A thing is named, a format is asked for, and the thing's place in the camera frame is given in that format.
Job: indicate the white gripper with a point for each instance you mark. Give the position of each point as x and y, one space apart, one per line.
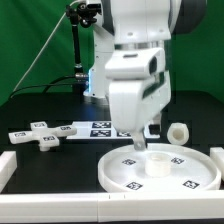
139 89

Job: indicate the white right fence block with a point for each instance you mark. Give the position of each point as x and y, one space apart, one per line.
217 155

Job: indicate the white front fence bar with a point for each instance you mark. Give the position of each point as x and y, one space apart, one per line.
107 207

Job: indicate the white marker sheet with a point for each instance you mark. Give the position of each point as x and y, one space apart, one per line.
97 130

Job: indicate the black camera stand pole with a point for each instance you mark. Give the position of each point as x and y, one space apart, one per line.
84 15

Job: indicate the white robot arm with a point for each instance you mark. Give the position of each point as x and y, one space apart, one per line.
136 25

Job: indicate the white left fence block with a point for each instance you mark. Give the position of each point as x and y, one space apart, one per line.
8 165

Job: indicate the white fence block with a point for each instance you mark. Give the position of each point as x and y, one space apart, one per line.
8 165
217 155

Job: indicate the white cross-shaped table base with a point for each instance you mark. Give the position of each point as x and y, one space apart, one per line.
47 137

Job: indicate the white round table top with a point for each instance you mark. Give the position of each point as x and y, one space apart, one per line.
158 168

